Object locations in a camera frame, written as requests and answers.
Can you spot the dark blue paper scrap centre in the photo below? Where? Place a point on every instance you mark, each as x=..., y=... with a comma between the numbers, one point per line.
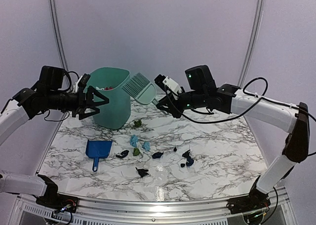
x=157, y=155

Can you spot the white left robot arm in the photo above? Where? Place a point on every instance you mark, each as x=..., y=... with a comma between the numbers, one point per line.
x=25, y=106

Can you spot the aluminium frame post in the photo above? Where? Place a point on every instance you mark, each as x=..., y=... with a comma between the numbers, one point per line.
x=252, y=41
x=57, y=34

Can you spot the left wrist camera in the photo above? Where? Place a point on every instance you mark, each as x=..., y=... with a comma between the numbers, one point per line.
x=51, y=78

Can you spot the green hand brush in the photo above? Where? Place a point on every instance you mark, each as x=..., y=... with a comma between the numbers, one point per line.
x=141, y=90

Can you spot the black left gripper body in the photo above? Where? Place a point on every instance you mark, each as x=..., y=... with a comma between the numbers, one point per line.
x=70, y=103

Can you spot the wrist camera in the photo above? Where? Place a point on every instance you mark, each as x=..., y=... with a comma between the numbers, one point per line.
x=200, y=76
x=51, y=78

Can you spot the right aluminium frame post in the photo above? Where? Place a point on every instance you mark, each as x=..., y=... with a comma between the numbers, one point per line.
x=252, y=41

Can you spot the black paper scrap left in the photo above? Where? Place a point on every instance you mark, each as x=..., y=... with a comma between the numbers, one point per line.
x=123, y=154

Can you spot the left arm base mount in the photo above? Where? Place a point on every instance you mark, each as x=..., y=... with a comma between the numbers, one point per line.
x=58, y=201

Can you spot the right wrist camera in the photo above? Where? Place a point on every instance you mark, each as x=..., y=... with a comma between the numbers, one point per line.
x=200, y=76

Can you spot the dark blue paper scrap right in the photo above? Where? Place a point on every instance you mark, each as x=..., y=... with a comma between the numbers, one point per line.
x=186, y=154

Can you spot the dark blue paper scrap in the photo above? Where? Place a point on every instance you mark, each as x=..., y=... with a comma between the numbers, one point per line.
x=157, y=155
x=186, y=154

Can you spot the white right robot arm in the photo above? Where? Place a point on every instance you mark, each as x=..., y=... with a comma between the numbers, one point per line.
x=230, y=99

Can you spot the light blue white paper scrap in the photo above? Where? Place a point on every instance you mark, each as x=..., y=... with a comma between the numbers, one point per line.
x=145, y=147

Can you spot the green plastic waste bin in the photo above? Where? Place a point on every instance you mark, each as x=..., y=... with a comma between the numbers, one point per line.
x=116, y=113

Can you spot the green paper scrap near bin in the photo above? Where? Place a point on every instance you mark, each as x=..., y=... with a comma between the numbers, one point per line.
x=137, y=123

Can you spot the aluminium front rail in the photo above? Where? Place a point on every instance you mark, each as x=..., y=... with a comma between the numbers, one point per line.
x=220, y=211

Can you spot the blue black paper scrap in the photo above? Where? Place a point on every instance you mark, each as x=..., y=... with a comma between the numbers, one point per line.
x=188, y=163

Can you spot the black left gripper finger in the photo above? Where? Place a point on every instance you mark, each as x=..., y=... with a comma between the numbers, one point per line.
x=95, y=98
x=93, y=111

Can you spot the blue plastic dustpan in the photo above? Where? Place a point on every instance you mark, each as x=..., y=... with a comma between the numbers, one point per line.
x=97, y=150

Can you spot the left aluminium frame post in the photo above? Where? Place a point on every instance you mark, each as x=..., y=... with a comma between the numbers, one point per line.
x=57, y=34

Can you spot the paper scraps inside bin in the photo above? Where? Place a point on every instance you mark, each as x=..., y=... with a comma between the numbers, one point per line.
x=104, y=89

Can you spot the black paper scrap front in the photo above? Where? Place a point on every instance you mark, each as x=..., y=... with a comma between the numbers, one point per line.
x=142, y=172

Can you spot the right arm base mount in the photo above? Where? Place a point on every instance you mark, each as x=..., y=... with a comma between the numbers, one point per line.
x=246, y=203

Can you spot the small green paper scrap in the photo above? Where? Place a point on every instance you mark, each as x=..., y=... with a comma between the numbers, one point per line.
x=136, y=152

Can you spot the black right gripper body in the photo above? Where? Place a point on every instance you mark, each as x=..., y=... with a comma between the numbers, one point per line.
x=197, y=99

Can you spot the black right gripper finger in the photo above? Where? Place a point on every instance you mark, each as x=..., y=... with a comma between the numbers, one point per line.
x=165, y=100
x=166, y=109

